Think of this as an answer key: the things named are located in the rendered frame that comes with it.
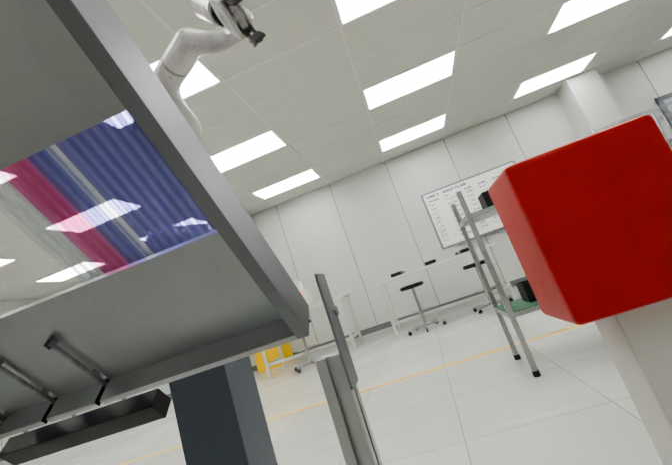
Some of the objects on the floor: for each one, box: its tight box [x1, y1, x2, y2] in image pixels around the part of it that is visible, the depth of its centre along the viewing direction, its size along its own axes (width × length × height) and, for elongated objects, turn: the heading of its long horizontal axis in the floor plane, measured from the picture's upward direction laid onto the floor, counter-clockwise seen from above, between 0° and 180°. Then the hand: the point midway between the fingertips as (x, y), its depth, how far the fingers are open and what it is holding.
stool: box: [400, 281, 447, 336], centre depth 506 cm, size 50×53×62 cm
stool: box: [463, 259, 513, 314], centre depth 497 cm, size 50×53×62 cm
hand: (248, 19), depth 87 cm, fingers open, 8 cm apart
